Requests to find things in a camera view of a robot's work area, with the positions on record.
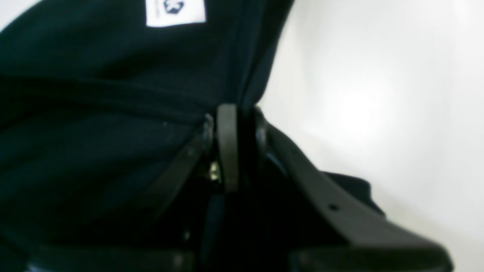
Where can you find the black T-shirt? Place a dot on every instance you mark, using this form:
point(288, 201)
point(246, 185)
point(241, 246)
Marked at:
point(99, 96)

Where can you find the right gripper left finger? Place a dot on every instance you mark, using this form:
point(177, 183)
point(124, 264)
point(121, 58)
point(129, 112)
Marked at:
point(160, 230)

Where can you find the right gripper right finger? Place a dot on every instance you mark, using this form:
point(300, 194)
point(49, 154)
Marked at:
point(370, 242)

